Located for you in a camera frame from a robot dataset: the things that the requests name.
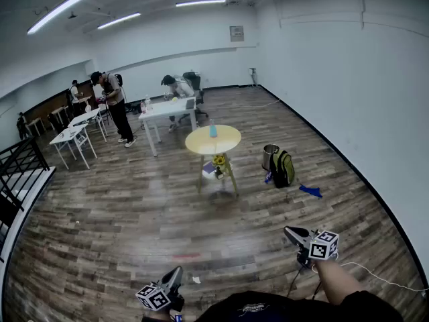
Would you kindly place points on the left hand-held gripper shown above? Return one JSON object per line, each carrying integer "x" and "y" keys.
{"x": 152, "y": 298}

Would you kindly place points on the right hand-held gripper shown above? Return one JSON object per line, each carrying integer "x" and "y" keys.
{"x": 320, "y": 250}

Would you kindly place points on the teal spray bottle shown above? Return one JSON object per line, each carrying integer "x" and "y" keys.
{"x": 213, "y": 133}

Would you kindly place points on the person's right forearm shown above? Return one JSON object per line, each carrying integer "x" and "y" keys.
{"x": 335, "y": 280}

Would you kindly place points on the person's left forearm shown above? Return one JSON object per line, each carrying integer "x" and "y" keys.
{"x": 161, "y": 317}

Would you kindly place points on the red label water bottle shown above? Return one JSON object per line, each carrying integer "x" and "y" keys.
{"x": 143, "y": 107}

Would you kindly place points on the clear plastic water bottle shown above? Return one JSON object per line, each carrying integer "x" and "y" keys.
{"x": 147, "y": 102}

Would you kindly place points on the red floor tape strip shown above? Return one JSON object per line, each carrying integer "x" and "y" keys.
{"x": 186, "y": 256}

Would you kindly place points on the blue cloth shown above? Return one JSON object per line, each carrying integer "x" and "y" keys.
{"x": 310, "y": 190}

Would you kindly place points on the blue packet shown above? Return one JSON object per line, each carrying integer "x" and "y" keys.
{"x": 268, "y": 177}

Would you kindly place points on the green black backpack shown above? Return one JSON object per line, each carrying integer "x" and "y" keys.
{"x": 283, "y": 169}

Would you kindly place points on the person's black shirt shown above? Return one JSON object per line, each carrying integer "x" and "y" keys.
{"x": 285, "y": 309}

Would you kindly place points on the metal trash bin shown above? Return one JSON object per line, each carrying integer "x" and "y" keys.
{"x": 269, "y": 156}

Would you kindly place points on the round yellow wooden table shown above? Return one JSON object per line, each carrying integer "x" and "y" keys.
{"x": 207, "y": 143}

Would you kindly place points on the black keyboard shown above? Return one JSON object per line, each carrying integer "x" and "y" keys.
{"x": 190, "y": 104}

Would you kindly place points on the white rectangular table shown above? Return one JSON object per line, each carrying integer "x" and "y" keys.
{"x": 167, "y": 109}

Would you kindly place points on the black bags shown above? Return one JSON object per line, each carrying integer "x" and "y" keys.
{"x": 134, "y": 107}

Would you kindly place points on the small white desk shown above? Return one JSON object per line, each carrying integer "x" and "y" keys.
{"x": 85, "y": 116}
{"x": 67, "y": 134}

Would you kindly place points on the black metal railing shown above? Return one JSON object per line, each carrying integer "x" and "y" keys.
{"x": 10, "y": 191}

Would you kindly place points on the black office chair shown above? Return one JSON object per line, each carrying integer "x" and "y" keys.
{"x": 194, "y": 77}

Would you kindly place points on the small white round fan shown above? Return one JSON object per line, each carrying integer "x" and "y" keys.
{"x": 88, "y": 108}

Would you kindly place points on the long ceiling light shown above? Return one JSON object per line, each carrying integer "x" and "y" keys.
{"x": 58, "y": 12}
{"x": 201, "y": 2}
{"x": 119, "y": 20}

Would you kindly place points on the wall socket fixture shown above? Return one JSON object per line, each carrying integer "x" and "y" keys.
{"x": 253, "y": 76}

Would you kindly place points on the grey wall panel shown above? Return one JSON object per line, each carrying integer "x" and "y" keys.
{"x": 236, "y": 34}

